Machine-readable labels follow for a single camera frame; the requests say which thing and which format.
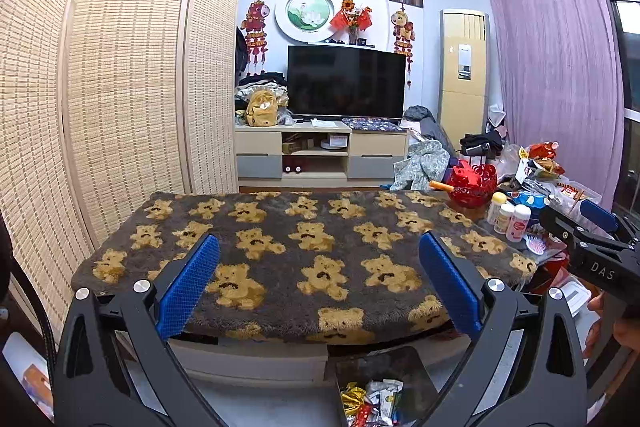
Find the white low table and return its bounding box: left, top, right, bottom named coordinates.
left=167, top=332, right=473, bottom=390

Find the white cardboard box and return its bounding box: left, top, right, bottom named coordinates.
left=0, top=332, right=53, bottom=423

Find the purple curtain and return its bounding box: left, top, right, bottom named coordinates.
left=480, top=0, right=626, bottom=212

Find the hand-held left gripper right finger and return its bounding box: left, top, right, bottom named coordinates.
left=417, top=231, right=588, bottom=427

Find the clear plastic container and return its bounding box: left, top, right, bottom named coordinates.
left=550, top=181, right=603, bottom=214

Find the small white bottle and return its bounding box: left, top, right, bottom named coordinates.
left=495, top=203, right=516, bottom=234

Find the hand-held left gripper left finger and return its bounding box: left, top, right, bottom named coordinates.
left=52, top=234, right=226, bottom=427

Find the red snack bag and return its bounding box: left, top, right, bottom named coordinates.
left=515, top=142, right=566, bottom=180

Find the person's right hand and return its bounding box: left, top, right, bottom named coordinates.
left=582, top=294, right=640, bottom=360

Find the black television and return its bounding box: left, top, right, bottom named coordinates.
left=287, top=45, right=407, bottom=120

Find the white bottle yellow cap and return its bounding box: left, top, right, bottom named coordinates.
left=487, top=192, right=508, bottom=228

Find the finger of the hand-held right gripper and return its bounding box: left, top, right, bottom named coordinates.
left=579, top=199, right=622, bottom=235
left=539, top=206, right=636, bottom=258

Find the woven folding screen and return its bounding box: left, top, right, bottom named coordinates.
left=0, top=0, right=241, bottom=343

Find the red cow hanging ornament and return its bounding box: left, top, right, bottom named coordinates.
left=391, top=9, right=416, bottom=88
left=240, top=0, right=271, bottom=75

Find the flower bouquet with red flags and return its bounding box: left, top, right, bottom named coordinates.
left=330, top=0, right=373, bottom=45

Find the dark grey jacket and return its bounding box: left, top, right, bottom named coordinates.
left=402, top=106, right=456, bottom=152

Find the yellow backpack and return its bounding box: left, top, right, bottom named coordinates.
left=245, top=89, right=278, bottom=128

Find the dark patterned cloth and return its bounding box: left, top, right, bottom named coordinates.
left=342, top=117, right=403, bottom=132

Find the white bottle pink label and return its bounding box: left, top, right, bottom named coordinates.
left=506, top=205, right=532, bottom=243

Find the round lotus picture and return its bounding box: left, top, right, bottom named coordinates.
left=276, top=0, right=337, bottom=42

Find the black garment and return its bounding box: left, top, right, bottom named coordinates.
left=460, top=132, right=505, bottom=158

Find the pile of clothes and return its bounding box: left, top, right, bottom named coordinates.
left=235, top=72, right=288, bottom=108

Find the grey bear printed blanket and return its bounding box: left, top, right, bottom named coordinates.
left=70, top=189, right=538, bottom=345

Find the red openwork basket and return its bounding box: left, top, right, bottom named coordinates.
left=444, top=159, right=498, bottom=208

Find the beige standing air conditioner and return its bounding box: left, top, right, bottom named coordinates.
left=438, top=9, right=488, bottom=140

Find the teal floral cloth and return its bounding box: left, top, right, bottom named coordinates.
left=392, top=139, right=451, bottom=192

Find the beige television stand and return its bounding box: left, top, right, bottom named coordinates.
left=235, top=119, right=410, bottom=188

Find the black trash bin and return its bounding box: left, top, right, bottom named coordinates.
left=327, top=346, right=453, bottom=427

